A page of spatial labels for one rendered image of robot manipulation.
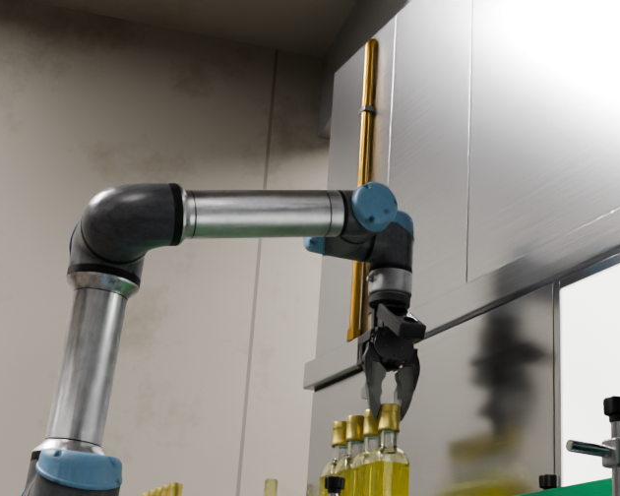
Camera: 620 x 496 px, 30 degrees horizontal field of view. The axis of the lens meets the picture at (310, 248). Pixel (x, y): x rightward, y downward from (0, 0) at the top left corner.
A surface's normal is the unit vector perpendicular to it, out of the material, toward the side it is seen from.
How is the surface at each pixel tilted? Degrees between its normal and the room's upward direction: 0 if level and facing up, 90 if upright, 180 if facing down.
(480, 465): 90
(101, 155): 90
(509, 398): 90
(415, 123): 90
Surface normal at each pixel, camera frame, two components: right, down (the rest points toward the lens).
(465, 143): -0.91, -0.20
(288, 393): 0.26, -0.32
